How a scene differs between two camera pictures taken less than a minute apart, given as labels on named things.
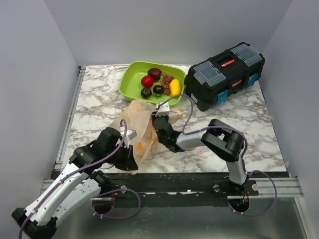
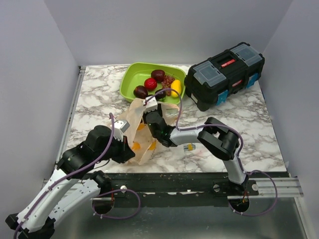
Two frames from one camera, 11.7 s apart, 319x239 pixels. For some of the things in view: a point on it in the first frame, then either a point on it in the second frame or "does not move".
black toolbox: (230, 71) does not move
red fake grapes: (165, 83) does not move
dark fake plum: (158, 89) → (160, 95)
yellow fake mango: (175, 86) does not move
